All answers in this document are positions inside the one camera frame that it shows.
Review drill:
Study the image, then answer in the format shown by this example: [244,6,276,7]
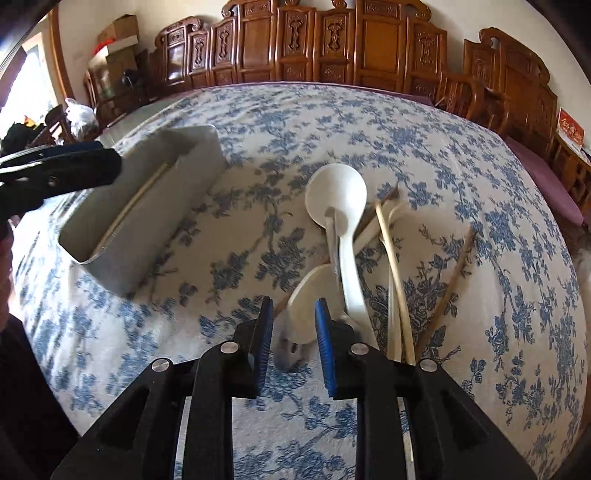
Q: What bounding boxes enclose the black bag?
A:
[0,119,43,155]

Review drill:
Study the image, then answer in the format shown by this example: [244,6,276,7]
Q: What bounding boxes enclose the blue floral tablecloth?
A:
[14,83,583,480]

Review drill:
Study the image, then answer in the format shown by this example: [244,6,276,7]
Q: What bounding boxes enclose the dark wooden cabinet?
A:
[82,50,154,126]

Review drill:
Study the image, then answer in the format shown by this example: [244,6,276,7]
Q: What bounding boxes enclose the white rice paddle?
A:
[276,264,335,374]

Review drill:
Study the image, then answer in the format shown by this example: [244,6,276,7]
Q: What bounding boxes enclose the carved wooden bench backrest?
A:
[148,0,450,95]

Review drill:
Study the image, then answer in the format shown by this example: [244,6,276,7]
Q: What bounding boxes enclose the white plastic bag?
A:
[64,97,101,140]

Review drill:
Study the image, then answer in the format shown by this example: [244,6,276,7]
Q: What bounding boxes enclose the silver metal tray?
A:
[58,124,228,297]

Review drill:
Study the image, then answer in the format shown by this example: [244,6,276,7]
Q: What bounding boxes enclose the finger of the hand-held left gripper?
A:
[0,148,123,223]
[0,141,105,169]

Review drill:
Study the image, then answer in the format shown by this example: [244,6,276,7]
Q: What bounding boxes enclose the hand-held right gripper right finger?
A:
[315,298,537,480]

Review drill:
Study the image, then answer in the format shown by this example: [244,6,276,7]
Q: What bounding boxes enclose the large white plastic ladle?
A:
[305,162,370,326]

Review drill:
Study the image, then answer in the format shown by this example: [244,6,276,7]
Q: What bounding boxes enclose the wooden armchair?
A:
[435,73,509,136]

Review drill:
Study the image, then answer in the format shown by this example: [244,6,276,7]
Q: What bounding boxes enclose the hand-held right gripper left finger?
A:
[51,296,274,480]

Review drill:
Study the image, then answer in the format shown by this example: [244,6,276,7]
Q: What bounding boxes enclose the red printed box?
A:
[555,107,588,154]

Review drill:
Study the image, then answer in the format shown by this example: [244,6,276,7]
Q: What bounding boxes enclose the dark wooden chair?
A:
[31,104,75,147]

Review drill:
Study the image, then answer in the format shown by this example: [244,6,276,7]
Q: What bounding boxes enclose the pale bamboo chopstick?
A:
[375,202,415,364]
[98,162,171,254]

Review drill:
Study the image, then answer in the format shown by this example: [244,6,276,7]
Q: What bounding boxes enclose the wooden door frame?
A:
[47,8,75,103]

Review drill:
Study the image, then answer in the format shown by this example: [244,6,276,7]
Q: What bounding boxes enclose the person's dark trousers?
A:
[0,314,81,480]

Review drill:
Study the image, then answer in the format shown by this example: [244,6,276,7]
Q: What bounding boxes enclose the brown cardboard box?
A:
[96,14,140,46]

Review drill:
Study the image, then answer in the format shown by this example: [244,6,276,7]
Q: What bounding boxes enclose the carved wooden side bench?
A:
[463,27,591,217]

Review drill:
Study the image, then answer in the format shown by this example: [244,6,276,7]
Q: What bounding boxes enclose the white and red box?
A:
[87,36,140,69]

